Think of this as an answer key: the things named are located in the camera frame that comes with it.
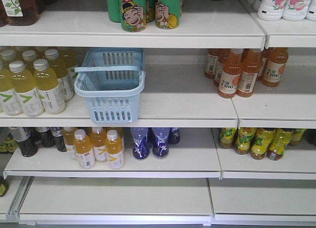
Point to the light blue plastic basket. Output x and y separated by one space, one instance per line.
110 80

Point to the blue sports drink bottle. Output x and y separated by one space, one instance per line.
161 147
140 142

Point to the white store shelf unit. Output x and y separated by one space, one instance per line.
198 184

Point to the orange vitamin drink bottle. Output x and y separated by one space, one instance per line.
68 135
98 140
114 149
84 149

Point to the orange C100 juice bottle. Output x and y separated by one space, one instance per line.
231 74
212 57
250 69
277 61

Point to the yellow lemon tea bottle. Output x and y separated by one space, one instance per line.
263 138
281 140
243 140
226 137

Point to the pale yellow drink bottle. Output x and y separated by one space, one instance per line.
25 88
48 87
8 99
58 65

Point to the dark tea bottle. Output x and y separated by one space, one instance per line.
46 136
57 133
22 135

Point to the green cartoon drink can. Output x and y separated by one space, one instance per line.
164 19
133 18

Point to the white peach drink bottle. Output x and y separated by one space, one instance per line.
271 10
295 10

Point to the brown tea bottle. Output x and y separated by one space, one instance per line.
21 12

